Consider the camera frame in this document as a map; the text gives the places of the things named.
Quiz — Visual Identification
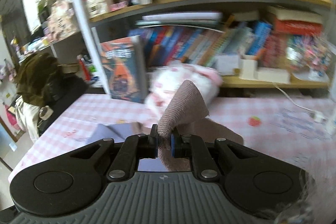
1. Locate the white wristwatch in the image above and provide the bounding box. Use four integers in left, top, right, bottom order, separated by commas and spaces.
39, 106, 54, 121

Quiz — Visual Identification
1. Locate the row of colourful shelf books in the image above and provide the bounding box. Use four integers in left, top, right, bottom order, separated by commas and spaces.
128, 19, 329, 71

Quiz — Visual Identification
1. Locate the pink checkered table mat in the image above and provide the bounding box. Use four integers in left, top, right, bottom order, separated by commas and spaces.
13, 94, 335, 174

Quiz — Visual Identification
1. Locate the white pink plush toy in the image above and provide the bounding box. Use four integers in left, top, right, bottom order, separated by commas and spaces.
144, 62, 224, 119

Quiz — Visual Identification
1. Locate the Harry Potter book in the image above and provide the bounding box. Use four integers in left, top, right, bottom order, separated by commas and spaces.
100, 35, 148, 103

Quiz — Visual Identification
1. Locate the purple and brown sweater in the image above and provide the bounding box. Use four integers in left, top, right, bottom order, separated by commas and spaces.
89, 80, 244, 176

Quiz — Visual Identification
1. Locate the dark olive jacket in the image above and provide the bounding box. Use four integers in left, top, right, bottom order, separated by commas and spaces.
15, 52, 64, 107

